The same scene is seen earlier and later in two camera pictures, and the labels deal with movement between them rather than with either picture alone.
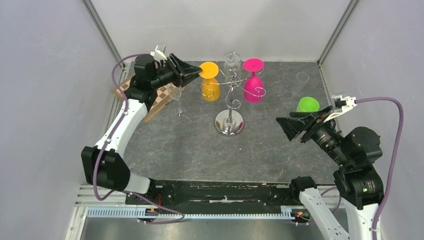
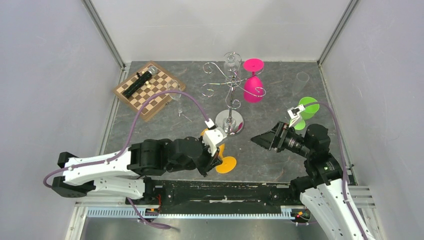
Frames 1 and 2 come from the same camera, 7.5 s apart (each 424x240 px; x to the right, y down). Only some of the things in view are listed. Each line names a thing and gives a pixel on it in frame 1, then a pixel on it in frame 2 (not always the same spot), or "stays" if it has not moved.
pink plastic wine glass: (253, 90) stays
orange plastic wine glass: (210, 88) → (229, 163)
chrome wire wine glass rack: (228, 123) stays
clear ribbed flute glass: (302, 78) stays
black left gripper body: (173, 73) → (207, 162)
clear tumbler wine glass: (231, 62) stays
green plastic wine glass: (308, 104) stays
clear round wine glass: (175, 93) stays
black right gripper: (292, 126) → (274, 138)
